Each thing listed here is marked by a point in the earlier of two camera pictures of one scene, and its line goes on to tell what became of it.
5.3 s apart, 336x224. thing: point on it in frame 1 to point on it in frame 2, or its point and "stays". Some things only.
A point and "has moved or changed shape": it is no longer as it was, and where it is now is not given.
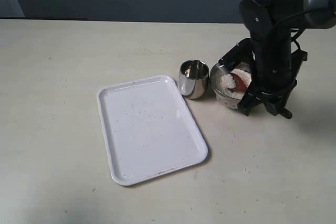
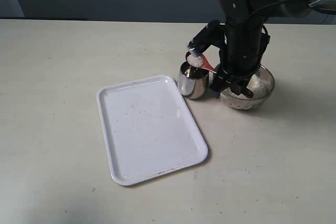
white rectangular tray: (148, 129) stays
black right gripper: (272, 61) to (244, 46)
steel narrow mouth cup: (193, 77) stays
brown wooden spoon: (240, 82) has moved or changed shape
